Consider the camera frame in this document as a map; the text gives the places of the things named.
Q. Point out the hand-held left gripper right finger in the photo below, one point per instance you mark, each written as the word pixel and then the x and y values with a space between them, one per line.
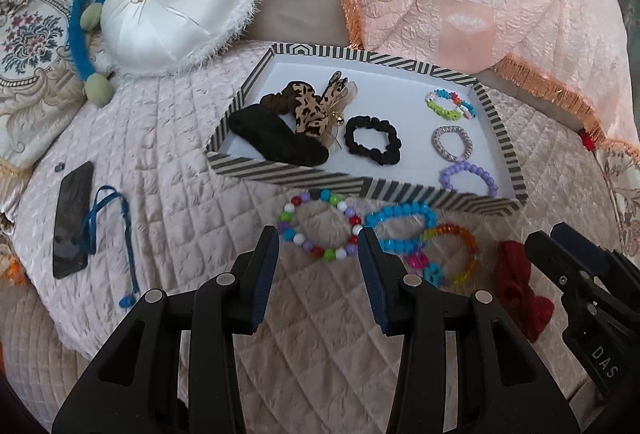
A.
pixel 372 274

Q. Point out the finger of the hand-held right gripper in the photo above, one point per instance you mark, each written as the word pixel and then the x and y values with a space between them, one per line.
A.
pixel 552 261
pixel 582 246

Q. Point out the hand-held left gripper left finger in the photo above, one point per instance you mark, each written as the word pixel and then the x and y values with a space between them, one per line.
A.
pixel 262 279

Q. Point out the red hair bow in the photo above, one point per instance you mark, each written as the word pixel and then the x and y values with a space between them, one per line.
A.
pixel 515 284

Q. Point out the black white striped box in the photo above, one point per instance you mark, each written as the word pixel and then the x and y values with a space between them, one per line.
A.
pixel 300 174

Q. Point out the black scrunchie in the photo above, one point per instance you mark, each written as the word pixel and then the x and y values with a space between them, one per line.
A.
pixel 352 139

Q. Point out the leopard print hair bow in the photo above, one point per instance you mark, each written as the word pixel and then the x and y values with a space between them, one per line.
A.
pixel 307 111

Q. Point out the brown scrunchie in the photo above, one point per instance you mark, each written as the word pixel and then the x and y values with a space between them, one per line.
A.
pixel 272 101

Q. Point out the beige floral cushion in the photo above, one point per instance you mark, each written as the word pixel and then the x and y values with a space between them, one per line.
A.
pixel 620 199

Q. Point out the red tassel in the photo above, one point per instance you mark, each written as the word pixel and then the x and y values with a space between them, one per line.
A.
pixel 589 139

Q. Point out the pale pink quilted bedspread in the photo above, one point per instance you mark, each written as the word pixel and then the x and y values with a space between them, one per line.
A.
pixel 175 194

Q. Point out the black smartphone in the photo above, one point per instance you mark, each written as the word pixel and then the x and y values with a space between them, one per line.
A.
pixel 72 219

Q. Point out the orange object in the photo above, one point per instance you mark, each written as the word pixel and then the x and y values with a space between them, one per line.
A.
pixel 15 273

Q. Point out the floral embroidered cushion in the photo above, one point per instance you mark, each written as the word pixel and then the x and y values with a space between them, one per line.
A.
pixel 30 39

